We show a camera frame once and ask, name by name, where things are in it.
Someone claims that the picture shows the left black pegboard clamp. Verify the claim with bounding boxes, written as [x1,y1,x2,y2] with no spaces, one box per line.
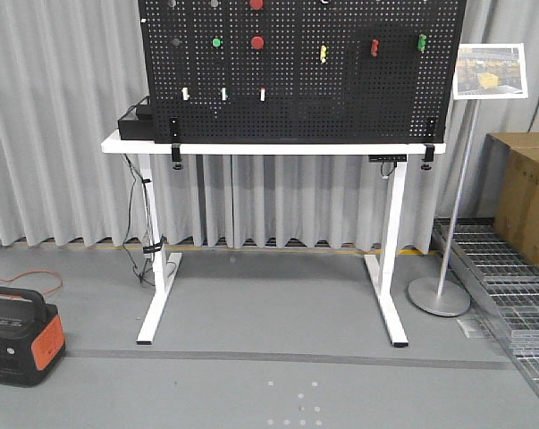
[169,117,183,171]

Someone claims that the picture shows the black pegboard clamp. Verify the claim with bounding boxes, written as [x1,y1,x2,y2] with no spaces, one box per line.
[169,117,183,171]
[421,117,437,171]

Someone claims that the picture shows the black desk control panel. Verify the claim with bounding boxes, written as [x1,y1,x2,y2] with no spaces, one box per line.
[368,154,408,163]

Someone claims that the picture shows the black perforated pegboard panel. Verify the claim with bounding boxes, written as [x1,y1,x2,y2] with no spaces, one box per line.
[139,1,467,144]

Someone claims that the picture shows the black box on desk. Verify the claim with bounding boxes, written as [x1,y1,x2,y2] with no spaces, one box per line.
[117,96,155,140]

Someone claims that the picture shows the right black pegboard clamp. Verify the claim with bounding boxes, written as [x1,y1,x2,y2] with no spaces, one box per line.
[421,117,437,171]

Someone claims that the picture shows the lower red round button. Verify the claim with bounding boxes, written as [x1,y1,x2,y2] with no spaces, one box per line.
[250,36,265,50]

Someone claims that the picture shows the red round button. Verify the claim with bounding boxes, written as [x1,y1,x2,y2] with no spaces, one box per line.
[248,0,264,11]
[250,36,265,50]

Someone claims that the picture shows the silver sign stand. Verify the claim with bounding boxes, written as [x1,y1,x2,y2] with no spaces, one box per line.
[407,100,481,317]

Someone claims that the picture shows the upper red round button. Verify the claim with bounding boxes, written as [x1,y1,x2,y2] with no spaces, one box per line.
[248,0,264,11]

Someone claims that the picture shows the brown cardboard box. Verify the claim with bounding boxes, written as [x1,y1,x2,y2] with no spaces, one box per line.
[491,132,539,268]

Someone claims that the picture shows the metal floor grating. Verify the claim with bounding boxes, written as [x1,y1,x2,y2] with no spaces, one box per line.
[450,219,539,398]

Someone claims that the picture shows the photo sign board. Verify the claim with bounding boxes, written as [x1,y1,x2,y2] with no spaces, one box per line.
[453,43,528,100]

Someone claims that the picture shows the black orange power station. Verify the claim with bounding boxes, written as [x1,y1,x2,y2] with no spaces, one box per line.
[0,286,65,386]

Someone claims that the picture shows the white standing desk frame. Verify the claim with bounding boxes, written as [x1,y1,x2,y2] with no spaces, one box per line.
[101,130,447,348]

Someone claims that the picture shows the black cables on desk leg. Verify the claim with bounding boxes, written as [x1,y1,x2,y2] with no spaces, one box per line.
[122,153,177,287]

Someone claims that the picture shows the red knob switch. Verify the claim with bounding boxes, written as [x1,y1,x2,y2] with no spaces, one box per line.
[370,39,380,57]

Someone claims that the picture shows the green knob switch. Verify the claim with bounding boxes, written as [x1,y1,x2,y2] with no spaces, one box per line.
[417,34,427,53]

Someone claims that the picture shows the orange power cable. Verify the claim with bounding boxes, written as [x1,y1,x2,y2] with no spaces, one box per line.
[0,269,64,297]

